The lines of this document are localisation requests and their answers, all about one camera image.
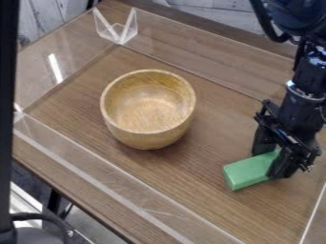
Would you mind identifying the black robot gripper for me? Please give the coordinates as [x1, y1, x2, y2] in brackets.
[253, 80, 324, 179]

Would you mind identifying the green rectangular block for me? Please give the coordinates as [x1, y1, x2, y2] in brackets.
[223, 150, 280, 191]

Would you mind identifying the brown wooden bowl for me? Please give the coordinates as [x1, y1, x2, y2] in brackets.
[99, 69, 197, 150]

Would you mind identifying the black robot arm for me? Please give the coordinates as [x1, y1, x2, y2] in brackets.
[250, 0, 326, 179]

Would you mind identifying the black table leg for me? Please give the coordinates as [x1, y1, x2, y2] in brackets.
[47, 190, 62, 214]

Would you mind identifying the black metal base plate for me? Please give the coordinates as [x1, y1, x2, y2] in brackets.
[66, 224, 95, 244]

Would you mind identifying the clear acrylic corner bracket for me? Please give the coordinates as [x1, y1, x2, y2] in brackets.
[94, 8, 138, 45]

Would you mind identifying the clear acrylic tray wall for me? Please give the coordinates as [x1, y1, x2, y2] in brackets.
[14, 106, 243, 244]

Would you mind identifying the black cable loop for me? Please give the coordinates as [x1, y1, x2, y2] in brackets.
[11, 212, 71, 244]

